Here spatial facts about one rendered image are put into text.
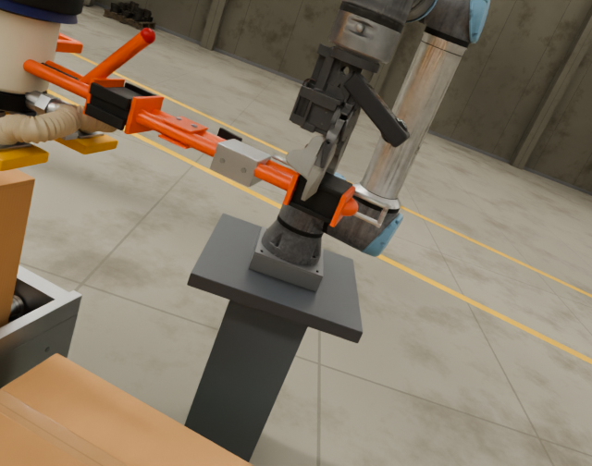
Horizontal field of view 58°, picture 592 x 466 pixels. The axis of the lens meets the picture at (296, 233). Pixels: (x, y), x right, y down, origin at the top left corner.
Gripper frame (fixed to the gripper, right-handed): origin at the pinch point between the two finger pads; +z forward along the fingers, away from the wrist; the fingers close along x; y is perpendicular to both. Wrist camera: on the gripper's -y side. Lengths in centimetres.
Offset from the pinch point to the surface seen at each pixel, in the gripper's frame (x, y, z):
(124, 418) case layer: -10, 23, 68
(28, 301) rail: -27, 66, 68
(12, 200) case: -10, 61, 32
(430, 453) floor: -128, -66, 123
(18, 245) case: -14, 61, 44
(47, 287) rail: -30, 63, 63
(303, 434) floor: -100, -14, 123
